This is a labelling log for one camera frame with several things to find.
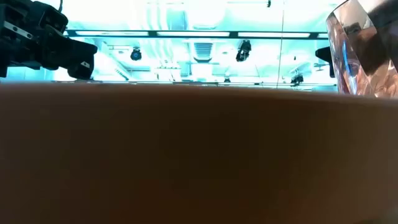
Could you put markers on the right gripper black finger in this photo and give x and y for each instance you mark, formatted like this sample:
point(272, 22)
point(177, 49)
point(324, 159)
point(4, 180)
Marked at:
point(385, 15)
point(325, 57)

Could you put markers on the small black ceiling fixture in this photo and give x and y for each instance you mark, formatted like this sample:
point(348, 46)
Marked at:
point(269, 3)

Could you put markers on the thin black horizontal rail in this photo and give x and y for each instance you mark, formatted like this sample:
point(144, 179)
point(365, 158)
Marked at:
point(186, 82)

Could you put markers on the black horizontal rig beam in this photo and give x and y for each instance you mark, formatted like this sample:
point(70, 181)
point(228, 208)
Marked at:
point(192, 34)

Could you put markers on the orange round plate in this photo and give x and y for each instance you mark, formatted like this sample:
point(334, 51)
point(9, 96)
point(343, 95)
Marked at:
point(199, 155)

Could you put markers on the black hanging camera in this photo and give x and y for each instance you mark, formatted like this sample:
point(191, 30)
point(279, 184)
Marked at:
point(243, 50)

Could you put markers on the red translucent faceted cup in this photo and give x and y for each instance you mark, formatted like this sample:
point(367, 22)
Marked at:
point(357, 62)

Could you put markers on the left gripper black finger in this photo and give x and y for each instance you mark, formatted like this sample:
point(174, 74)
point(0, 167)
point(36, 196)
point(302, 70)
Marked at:
point(71, 53)

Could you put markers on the silver ventilation duct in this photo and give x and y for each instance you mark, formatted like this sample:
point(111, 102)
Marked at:
point(203, 51)

